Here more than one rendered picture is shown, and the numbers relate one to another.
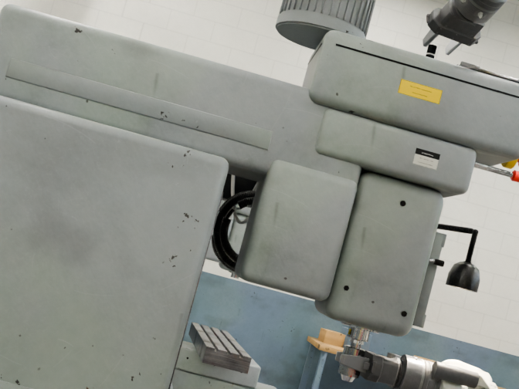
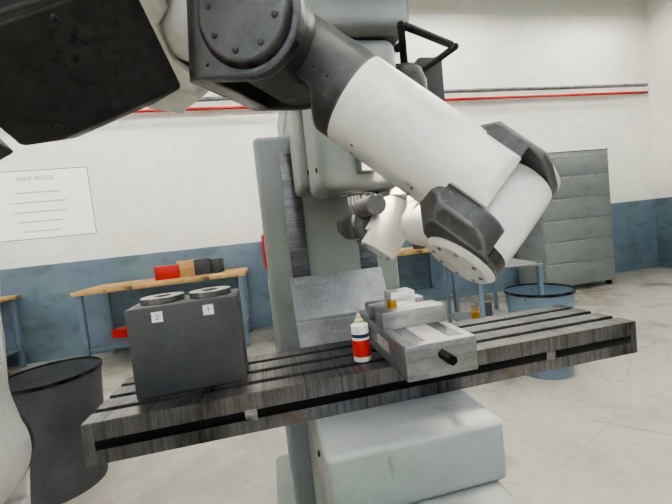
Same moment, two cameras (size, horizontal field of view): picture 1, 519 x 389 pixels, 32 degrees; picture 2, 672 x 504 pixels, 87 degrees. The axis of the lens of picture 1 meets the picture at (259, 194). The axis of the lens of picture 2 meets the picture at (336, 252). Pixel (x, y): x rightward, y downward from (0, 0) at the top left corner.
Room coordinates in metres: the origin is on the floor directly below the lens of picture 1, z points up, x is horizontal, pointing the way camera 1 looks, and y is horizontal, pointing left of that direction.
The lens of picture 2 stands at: (1.79, -1.12, 1.22)
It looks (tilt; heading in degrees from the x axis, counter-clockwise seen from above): 3 degrees down; 83
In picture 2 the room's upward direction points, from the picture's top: 6 degrees counter-clockwise
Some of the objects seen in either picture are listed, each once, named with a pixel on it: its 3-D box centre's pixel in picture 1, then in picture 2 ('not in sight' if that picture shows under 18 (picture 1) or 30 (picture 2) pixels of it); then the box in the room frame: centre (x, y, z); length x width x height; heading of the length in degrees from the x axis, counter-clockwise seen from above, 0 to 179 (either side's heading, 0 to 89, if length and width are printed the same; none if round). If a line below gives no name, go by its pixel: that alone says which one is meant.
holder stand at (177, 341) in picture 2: not in sight; (192, 336); (1.55, -0.30, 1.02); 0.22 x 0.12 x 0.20; 5
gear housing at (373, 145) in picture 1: (384, 157); (337, 43); (1.96, -0.24, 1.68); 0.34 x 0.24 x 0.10; 94
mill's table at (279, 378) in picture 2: not in sight; (385, 364); (1.98, -0.29, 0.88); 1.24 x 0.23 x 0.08; 4
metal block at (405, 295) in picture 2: not in sight; (399, 302); (2.04, -0.28, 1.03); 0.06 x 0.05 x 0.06; 3
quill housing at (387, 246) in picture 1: (377, 253); (349, 125); (1.96, -0.28, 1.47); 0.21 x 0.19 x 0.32; 4
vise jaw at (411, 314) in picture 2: not in sight; (409, 314); (2.04, -0.34, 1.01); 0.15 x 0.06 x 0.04; 3
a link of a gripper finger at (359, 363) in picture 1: (354, 362); not in sight; (1.93, -0.29, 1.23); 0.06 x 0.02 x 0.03; 94
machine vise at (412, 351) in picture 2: not in sight; (406, 326); (2.04, -0.31, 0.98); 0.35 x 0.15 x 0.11; 93
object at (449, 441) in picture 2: not in sight; (378, 406); (1.96, -0.29, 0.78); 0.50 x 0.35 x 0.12; 94
